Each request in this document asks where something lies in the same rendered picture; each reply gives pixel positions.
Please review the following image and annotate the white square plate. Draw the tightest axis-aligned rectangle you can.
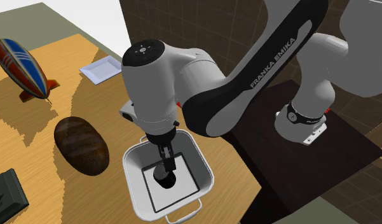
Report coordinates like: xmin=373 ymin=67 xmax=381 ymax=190
xmin=78 ymin=55 xmax=123 ymax=86

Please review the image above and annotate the dark green box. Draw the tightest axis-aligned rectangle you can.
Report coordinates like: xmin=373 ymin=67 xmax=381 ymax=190
xmin=0 ymin=168 xmax=30 ymax=224

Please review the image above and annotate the black cylinder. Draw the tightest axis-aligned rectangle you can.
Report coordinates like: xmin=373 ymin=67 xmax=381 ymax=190
xmin=153 ymin=164 xmax=177 ymax=190

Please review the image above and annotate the white bin with handles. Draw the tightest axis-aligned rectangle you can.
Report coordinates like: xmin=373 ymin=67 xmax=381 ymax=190
xmin=122 ymin=129 xmax=215 ymax=224

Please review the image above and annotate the dark brown bread loaf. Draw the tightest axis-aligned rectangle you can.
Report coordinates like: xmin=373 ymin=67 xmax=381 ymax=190
xmin=53 ymin=116 xmax=111 ymax=177

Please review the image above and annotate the red blue toy airship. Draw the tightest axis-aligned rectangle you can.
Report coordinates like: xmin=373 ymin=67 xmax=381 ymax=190
xmin=0 ymin=38 xmax=61 ymax=105

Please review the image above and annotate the wooden table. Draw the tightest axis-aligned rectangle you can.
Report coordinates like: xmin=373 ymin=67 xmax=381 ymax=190
xmin=0 ymin=33 xmax=262 ymax=224

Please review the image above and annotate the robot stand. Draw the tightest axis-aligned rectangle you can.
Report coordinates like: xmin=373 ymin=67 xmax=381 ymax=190
xmin=222 ymin=79 xmax=382 ymax=224

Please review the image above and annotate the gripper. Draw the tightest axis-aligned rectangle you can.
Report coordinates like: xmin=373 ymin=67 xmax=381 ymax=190
xmin=145 ymin=125 xmax=178 ymax=173

